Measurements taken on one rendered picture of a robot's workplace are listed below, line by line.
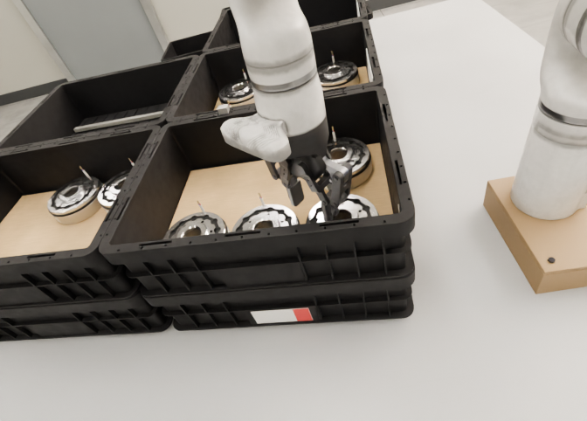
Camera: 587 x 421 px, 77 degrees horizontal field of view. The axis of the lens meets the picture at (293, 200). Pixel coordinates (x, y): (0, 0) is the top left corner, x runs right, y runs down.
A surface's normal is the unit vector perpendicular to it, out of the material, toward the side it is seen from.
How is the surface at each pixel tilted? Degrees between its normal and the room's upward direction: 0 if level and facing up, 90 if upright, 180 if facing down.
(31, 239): 0
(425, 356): 0
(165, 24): 90
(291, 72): 91
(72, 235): 0
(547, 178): 90
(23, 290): 90
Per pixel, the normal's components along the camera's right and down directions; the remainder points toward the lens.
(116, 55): 0.04, 0.69
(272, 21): -0.18, -0.55
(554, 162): -0.64, 0.63
